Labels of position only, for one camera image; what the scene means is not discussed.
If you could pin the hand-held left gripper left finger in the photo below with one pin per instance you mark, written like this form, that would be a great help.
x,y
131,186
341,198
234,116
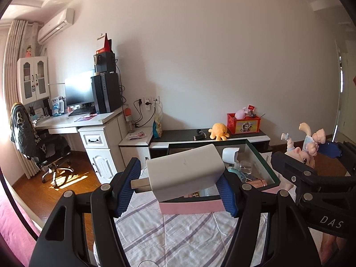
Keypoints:
x,y
125,192

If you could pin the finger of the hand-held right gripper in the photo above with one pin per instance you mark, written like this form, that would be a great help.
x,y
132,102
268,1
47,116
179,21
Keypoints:
x,y
331,148
289,167

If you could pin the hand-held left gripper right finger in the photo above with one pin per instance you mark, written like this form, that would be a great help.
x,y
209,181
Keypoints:
x,y
226,197

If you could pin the pink pig figurine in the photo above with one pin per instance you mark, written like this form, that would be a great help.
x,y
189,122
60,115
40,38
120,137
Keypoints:
x,y
304,148

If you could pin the clear teal plastic case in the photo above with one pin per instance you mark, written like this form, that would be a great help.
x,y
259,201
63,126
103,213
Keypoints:
x,y
236,174

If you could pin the rose gold cylinder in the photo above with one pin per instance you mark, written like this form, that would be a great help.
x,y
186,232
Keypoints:
x,y
257,183

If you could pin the glass perfume bottle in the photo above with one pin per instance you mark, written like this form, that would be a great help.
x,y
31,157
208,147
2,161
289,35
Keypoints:
x,y
247,169

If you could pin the pink shallow box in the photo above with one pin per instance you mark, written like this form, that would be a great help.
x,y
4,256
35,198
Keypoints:
x,y
192,207

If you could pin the white cylindrical cap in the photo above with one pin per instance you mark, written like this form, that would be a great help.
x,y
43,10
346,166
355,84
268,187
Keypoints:
x,y
230,155

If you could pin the grey rectangular block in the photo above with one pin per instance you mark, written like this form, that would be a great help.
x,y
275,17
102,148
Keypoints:
x,y
185,172

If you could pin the person's right forearm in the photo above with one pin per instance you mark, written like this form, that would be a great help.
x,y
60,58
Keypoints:
x,y
331,246

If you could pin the white side table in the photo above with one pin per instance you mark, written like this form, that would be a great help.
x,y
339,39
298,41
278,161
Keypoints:
x,y
133,150

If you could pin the white desk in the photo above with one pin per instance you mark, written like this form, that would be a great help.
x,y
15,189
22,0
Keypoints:
x,y
97,141

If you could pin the pink packet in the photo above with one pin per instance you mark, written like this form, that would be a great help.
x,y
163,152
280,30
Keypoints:
x,y
137,135

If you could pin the red storage crate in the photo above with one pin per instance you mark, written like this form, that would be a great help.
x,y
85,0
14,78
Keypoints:
x,y
244,125

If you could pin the orange octopus plush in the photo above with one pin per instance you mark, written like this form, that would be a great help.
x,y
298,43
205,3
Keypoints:
x,y
219,131

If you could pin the black hand grip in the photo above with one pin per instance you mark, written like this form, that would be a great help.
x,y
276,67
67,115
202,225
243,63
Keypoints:
x,y
199,135

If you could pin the small red card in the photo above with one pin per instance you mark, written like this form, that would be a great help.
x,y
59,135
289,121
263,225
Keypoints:
x,y
251,107

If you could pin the snack bag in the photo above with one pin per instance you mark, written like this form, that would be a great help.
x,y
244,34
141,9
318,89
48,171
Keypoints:
x,y
157,128

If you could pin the orange-lid bottle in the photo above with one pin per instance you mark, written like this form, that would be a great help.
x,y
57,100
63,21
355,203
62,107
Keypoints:
x,y
128,120

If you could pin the pink plush toy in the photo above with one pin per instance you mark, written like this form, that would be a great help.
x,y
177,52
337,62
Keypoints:
x,y
240,113

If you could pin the black and white cabinet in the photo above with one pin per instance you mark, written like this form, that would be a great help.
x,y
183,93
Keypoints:
x,y
178,139

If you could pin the black office chair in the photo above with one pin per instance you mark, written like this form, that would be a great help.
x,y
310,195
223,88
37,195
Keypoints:
x,y
54,155

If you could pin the black keyboard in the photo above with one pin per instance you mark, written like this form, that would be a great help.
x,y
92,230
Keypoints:
x,y
80,112

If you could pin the black computer tower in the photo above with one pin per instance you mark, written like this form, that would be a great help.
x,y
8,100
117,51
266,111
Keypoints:
x,y
107,93

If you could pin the blue box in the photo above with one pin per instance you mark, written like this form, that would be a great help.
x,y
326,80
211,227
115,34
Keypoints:
x,y
57,106

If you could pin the black computer monitor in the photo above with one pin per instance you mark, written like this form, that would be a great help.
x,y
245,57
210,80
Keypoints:
x,y
79,90

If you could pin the magenta blanket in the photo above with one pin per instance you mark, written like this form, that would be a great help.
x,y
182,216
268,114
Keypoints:
x,y
14,228

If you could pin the dark printed jacket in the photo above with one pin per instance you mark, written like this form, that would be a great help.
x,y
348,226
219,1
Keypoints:
x,y
23,130

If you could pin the black speaker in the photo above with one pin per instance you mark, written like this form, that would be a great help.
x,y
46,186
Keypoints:
x,y
105,62

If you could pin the white glass-door cabinet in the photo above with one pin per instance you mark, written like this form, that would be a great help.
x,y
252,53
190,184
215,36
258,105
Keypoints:
x,y
33,79

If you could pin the red box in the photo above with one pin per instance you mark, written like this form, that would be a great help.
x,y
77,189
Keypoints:
x,y
105,45

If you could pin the beige curtain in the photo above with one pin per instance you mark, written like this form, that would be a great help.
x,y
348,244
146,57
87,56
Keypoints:
x,y
12,75

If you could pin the pink doll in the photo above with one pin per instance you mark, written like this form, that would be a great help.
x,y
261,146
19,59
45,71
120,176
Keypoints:
x,y
28,51

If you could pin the white air conditioner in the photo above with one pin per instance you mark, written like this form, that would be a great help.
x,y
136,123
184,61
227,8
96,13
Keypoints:
x,y
55,26

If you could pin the wall sockets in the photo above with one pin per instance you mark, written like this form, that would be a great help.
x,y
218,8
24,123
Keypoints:
x,y
148,100

